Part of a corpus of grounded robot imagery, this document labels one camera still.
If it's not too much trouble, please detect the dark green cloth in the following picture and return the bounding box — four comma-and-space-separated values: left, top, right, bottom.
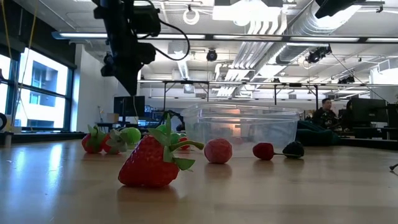
295, 120, 341, 147

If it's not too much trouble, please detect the person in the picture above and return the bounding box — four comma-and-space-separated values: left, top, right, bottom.
312, 98, 340, 130

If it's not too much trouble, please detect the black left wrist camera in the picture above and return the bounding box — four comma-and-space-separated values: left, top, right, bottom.
138, 42, 157, 65

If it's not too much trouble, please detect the small red toy fruit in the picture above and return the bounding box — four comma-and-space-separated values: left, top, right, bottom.
178, 136, 191, 151

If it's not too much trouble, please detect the black ring on post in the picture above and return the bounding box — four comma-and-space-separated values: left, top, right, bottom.
0, 111, 14, 147

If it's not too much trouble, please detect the clear plastic tupperware container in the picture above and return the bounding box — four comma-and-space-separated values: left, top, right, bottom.
180, 103, 302, 151

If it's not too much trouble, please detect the white cable ring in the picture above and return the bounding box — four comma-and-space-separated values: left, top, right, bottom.
182, 8, 200, 26

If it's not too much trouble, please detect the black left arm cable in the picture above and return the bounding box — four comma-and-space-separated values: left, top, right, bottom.
136, 17, 191, 62

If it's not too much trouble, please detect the black computer monitor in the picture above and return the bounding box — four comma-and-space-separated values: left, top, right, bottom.
351, 98, 388, 123
113, 95, 146, 118
387, 103, 398, 141

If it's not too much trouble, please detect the yellow hanging cable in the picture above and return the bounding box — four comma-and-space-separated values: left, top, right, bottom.
0, 0, 39, 128

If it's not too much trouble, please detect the pink toy peach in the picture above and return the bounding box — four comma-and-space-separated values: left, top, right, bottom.
204, 138, 233, 164

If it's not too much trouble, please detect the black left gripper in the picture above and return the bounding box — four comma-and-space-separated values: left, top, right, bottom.
107, 34, 140, 97

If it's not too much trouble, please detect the long ceiling light bar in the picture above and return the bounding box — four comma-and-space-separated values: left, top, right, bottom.
51, 30, 398, 44

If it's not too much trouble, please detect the black background station frame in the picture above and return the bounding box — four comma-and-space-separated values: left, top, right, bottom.
163, 80, 320, 110

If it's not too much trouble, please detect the silver ribbed air duct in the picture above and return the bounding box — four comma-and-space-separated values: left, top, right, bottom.
275, 0, 363, 65

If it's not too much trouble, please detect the light green sliced toy lime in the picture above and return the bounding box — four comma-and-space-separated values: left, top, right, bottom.
120, 126, 142, 146

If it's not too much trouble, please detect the red toy strawberry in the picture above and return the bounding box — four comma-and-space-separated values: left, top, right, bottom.
102, 129, 128, 156
81, 124, 108, 154
118, 114, 205, 189

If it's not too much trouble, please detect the large window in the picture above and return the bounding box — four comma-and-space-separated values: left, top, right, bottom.
0, 46, 75, 133

